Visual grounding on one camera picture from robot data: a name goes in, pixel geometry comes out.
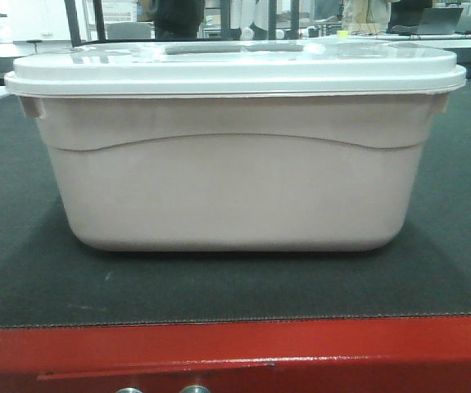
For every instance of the white plastic storage bin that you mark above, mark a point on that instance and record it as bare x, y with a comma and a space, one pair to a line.
307, 145

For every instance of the person in black clothes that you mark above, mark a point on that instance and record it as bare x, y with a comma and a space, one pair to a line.
177, 20

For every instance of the yellow cup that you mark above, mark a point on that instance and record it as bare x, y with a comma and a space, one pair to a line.
342, 33

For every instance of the red metal cart edge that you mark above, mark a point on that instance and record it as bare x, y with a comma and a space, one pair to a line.
321, 355

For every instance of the grey laptop on desk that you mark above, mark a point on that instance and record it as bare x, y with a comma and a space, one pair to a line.
429, 21

